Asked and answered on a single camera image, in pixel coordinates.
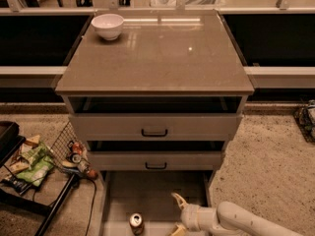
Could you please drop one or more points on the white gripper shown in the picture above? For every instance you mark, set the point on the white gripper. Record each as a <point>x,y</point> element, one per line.
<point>191,216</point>

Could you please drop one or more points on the orange soda can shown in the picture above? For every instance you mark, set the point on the orange soda can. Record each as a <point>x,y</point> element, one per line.
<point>136,223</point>

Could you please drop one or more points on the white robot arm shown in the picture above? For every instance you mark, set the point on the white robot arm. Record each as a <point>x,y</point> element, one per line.
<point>227,219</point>

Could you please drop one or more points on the open bottom drawer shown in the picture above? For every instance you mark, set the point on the open bottom drawer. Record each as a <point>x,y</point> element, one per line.
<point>149,194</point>

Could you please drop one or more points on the grey drawer cabinet with counter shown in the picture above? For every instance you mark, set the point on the grey drawer cabinet with counter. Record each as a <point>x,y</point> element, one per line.
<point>160,64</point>

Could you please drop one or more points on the red can in basket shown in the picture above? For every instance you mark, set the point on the red can in basket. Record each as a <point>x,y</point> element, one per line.
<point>77,148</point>

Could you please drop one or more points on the green snack bag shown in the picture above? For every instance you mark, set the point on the green snack bag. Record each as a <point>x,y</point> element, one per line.
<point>40,163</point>

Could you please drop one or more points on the white ceramic bowl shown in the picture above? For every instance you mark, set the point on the white ceramic bowl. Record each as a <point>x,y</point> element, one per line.
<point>108,26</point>

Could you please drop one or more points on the middle drawer with black handle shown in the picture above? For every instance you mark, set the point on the middle drawer with black handle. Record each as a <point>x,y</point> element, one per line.
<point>123,161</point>

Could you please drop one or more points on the drawer with black handle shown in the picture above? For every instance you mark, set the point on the drawer with black handle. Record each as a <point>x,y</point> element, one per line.
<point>155,127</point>
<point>123,161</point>

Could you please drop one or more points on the top drawer with black handle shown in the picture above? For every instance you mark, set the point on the top drawer with black handle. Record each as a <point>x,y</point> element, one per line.
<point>155,127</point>

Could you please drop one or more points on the wire mesh basket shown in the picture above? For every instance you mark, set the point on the wire mesh basket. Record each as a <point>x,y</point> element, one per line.
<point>63,158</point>

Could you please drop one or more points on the wire basket at right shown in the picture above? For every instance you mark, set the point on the wire basket at right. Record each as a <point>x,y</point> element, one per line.
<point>305,120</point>

